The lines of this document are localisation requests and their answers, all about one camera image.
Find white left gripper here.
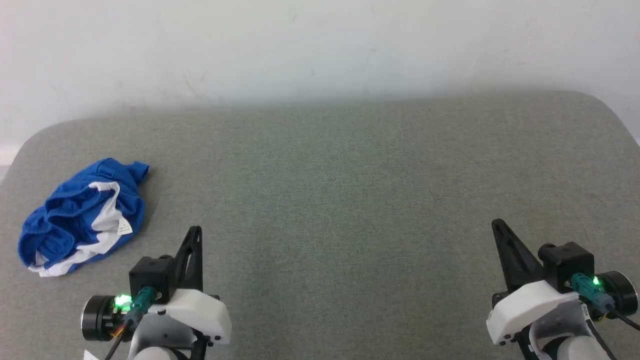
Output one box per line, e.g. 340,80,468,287
134,226,232,352

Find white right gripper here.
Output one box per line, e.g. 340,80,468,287
486,218,584,346

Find blue shorts with white stripe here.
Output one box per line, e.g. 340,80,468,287
18,158,150,278

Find black left cable teal connector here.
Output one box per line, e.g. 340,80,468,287
104,286,157,360

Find black cable teal connector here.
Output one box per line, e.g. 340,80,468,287
104,286,157,360
570,272,640,332

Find black right cable teal connector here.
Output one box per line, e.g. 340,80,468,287
570,272,640,332

